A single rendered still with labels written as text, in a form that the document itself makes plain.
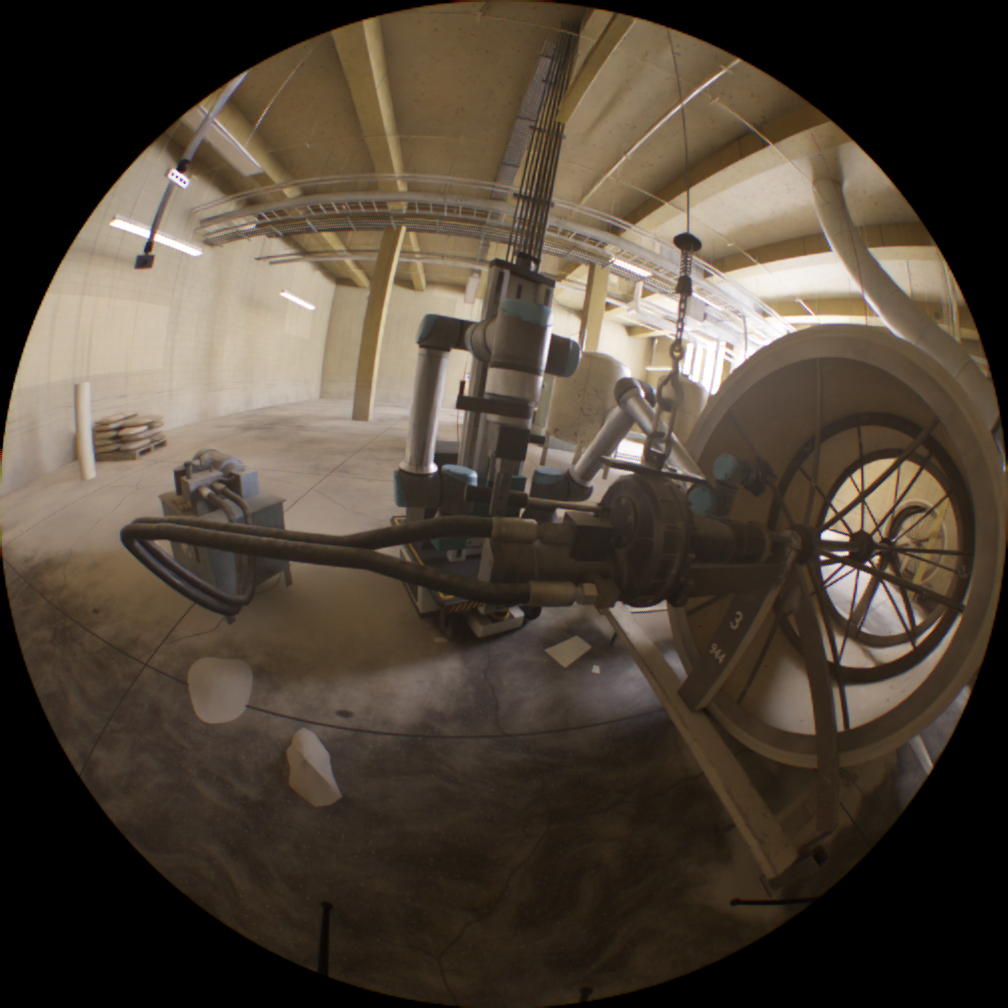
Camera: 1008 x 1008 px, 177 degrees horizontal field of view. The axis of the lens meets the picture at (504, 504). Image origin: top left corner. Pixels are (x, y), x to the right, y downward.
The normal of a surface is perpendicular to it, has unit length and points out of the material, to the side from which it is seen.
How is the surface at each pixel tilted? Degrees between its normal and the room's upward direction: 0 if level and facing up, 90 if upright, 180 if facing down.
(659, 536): 74
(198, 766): 0
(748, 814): 0
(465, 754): 0
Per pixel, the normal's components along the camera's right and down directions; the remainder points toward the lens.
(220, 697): 0.31, -0.82
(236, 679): 0.39, -0.91
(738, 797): 0.16, -0.93
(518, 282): 0.51, 0.36
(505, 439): 0.16, 0.35
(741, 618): -0.97, -0.10
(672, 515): 0.23, -0.37
